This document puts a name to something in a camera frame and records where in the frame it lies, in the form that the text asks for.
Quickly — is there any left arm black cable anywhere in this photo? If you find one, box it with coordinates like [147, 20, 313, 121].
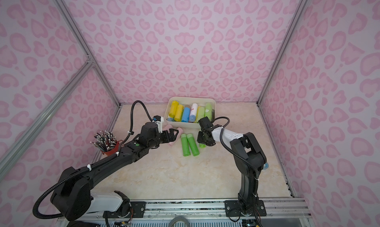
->
[32, 100, 153, 220]

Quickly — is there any white plastic storage box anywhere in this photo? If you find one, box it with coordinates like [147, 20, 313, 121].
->
[164, 96, 216, 129]

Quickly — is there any bundle of pens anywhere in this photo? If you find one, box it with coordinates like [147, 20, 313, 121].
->
[90, 131, 117, 152]

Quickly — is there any pink trash bag roll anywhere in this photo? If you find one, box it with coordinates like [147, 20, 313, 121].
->
[163, 124, 173, 132]
[169, 128, 184, 146]

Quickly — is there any blue trash bag roll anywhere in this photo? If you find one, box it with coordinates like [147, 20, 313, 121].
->
[181, 105, 191, 123]

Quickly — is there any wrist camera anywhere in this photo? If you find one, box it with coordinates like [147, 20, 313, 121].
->
[152, 115, 164, 134]
[199, 117, 213, 132]

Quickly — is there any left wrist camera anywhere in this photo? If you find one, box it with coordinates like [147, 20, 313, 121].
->
[152, 115, 164, 134]

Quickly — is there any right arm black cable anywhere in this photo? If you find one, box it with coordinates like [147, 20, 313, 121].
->
[211, 116, 262, 180]

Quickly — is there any green trash bag roll left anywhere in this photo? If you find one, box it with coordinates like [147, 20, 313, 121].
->
[181, 134, 191, 157]

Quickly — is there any pink trash bag roll right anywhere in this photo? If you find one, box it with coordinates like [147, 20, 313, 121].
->
[169, 128, 184, 146]

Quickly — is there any white roll with blue end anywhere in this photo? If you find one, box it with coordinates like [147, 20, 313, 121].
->
[189, 103, 198, 123]

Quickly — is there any green trash bag roll right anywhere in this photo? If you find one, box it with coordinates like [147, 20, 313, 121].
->
[187, 134, 200, 156]

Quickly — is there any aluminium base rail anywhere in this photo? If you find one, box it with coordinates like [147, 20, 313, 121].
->
[74, 197, 315, 227]

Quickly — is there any large yellow roll front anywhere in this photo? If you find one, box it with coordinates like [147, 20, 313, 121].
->
[195, 106, 200, 123]

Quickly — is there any red pen holder cup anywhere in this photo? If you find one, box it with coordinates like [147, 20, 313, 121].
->
[103, 141, 120, 156]

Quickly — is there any green trash bag roll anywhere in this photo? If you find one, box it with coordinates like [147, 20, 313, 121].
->
[181, 134, 191, 157]
[187, 134, 200, 156]

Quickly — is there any light green roll front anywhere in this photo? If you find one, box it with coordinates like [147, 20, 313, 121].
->
[198, 106, 205, 121]

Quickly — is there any pink trash bag roll left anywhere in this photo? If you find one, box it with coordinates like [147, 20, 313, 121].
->
[163, 124, 173, 132]

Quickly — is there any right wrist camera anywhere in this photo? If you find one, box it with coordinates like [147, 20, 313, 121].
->
[199, 117, 213, 132]

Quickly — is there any yellow trash bag roll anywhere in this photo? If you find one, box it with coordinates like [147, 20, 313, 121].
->
[174, 104, 184, 122]
[168, 100, 179, 119]

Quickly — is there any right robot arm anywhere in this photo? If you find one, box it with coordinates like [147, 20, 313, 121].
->
[198, 125, 267, 217]

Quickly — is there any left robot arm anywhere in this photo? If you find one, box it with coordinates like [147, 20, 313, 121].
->
[50, 122, 179, 221]

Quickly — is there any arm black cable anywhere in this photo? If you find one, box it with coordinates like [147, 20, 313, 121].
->
[211, 116, 262, 180]
[32, 100, 153, 220]

